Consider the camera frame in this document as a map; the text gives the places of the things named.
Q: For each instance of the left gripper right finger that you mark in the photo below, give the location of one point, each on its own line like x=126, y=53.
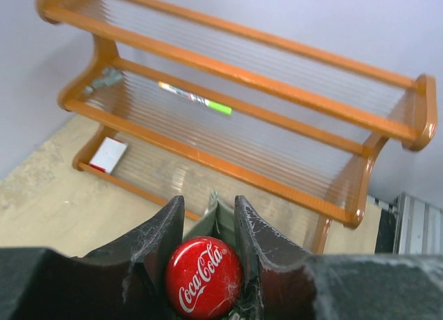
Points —
x=276, y=285

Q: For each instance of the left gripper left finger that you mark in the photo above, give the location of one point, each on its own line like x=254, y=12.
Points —
x=144, y=252

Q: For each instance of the glass cola bottle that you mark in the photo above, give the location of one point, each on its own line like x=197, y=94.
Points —
x=203, y=278

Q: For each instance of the green canvas bag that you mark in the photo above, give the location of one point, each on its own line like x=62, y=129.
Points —
x=217, y=221

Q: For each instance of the white red small box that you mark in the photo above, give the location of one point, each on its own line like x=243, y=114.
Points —
x=108, y=155

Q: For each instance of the orange wooden shelf rack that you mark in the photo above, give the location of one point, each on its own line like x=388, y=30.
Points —
x=306, y=126

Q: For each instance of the green marker on shelf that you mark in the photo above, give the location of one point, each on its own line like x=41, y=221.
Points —
x=196, y=99

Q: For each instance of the grey metal clip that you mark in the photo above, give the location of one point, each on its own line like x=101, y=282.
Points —
x=109, y=77

